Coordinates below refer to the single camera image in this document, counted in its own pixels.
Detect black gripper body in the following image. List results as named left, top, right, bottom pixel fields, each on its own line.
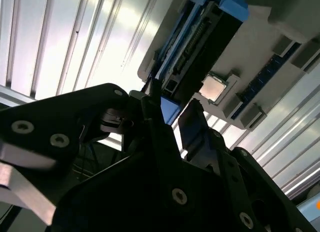
left=51, top=154, right=251, bottom=232

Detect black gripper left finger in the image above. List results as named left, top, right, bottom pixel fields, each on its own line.
left=0, top=79, right=192, bottom=208

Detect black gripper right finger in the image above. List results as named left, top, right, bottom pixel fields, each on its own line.
left=177, top=99, right=313, bottom=232

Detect hard disk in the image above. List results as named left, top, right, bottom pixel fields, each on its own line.
left=142, top=0, right=250, bottom=126

